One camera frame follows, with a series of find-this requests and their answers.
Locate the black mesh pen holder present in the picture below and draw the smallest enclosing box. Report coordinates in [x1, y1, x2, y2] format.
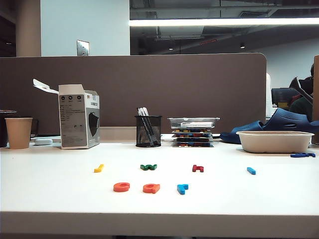
[135, 115, 162, 148]

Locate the orange letter c magnet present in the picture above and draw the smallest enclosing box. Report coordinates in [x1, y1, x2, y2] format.
[113, 182, 131, 193]

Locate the letter magnet tray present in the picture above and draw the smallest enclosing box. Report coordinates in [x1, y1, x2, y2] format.
[171, 128, 212, 133]
[173, 132, 214, 138]
[172, 137, 214, 143]
[171, 141, 214, 148]

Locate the brown desk partition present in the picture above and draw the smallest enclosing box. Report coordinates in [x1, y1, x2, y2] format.
[0, 52, 267, 135]

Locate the orange letter a magnet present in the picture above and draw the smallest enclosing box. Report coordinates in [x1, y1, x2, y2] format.
[143, 183, 160, 194]

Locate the dark lidded cup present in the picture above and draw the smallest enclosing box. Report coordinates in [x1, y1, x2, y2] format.
[0, 109, 17, 148]

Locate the dark blue letter magnet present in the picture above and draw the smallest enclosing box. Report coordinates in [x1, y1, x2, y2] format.
[290, 152, 317, 158]

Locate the white earbud case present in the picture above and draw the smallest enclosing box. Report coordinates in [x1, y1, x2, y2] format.
[34, 138, 54, 146]

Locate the brown board panel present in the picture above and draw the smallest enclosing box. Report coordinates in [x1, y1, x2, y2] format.
[312, 55, 319, 144]

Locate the beige pulp bowl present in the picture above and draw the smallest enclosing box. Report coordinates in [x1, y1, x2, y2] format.
[236, 130, 316, 154]

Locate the clear plastic case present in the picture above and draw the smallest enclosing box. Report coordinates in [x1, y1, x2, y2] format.
[166, 117, 221, 130]

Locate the brown paper cup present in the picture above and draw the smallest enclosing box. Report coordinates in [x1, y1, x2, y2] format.
[4, 117, 33, 150]

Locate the ceiling light strip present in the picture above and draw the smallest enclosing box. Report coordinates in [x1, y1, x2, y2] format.
[129, 17, 319, 26]

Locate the white grey mask box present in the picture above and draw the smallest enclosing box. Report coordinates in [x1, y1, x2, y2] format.
[32, 79, 101, 150]

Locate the computer monitor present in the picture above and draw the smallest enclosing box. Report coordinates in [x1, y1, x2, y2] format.
[271, 88, 301, 104]

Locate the person in green shirt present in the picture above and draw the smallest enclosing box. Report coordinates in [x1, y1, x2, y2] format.
[289, 64, 315, 121]

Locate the metal wall plate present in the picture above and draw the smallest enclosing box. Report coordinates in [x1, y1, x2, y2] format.
[76, 39, 91, 56]

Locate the navy blue slipper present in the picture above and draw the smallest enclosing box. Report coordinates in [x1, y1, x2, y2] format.
[263, 108, 319, 133]
[219, 120, 266, 144]

